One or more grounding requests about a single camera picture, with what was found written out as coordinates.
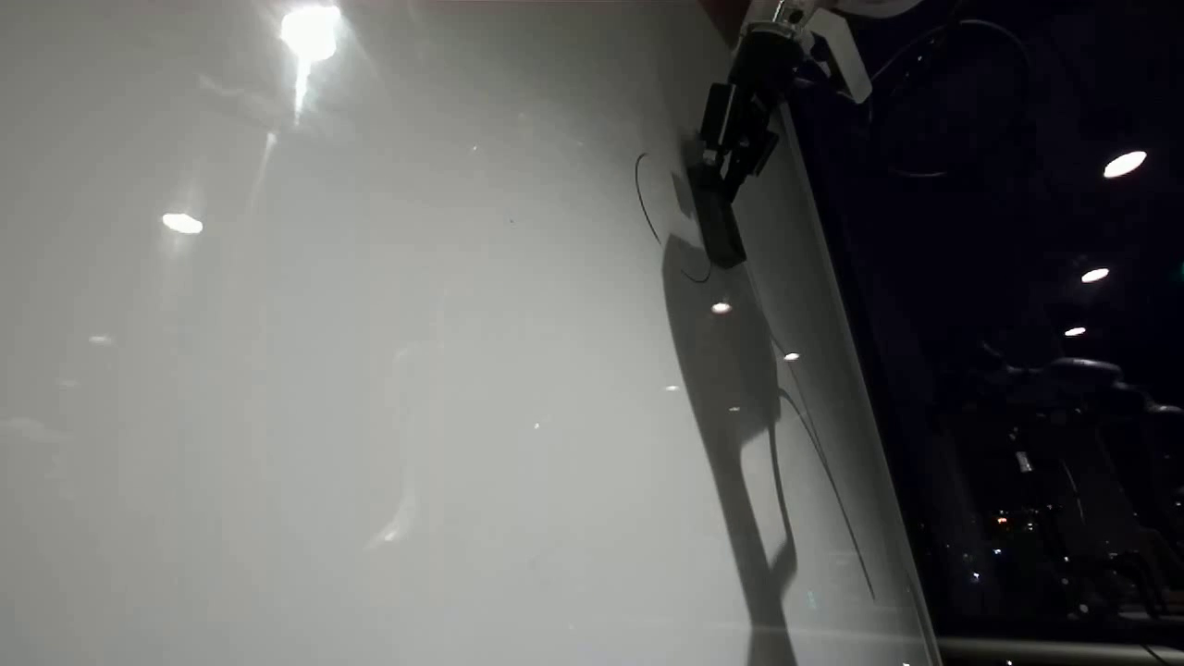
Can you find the black whiteboard duster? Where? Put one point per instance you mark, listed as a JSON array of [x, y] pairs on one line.
[[723, 235]]

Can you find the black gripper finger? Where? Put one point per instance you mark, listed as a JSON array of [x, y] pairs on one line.
[[720, 132], [755, 153]]

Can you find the white board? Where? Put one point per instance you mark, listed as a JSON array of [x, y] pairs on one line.
[[370, 371]]

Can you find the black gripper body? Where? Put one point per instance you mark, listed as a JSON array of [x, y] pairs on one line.
[[763, 71]]

